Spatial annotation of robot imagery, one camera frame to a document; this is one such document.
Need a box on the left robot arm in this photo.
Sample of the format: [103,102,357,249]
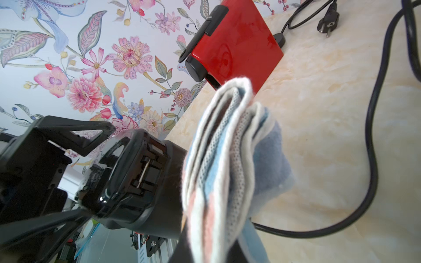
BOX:
[1,116,115,263]

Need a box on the black coffee machine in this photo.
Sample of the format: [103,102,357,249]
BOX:
[76,129,187,239]

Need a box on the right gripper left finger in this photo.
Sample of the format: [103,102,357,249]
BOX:
[168,220,194,263]

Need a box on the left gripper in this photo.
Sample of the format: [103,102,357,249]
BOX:
[1,116,116,263]

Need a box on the blue striped cloth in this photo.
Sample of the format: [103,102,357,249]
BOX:
[181,77,294,263]

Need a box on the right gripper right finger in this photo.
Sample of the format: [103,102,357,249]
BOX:
[227,240,248,263]

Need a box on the red machine black cable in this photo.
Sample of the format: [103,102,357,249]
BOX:
[273,0,340,48]

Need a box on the red coffee machine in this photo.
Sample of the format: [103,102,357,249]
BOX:
[179,0,285,93]

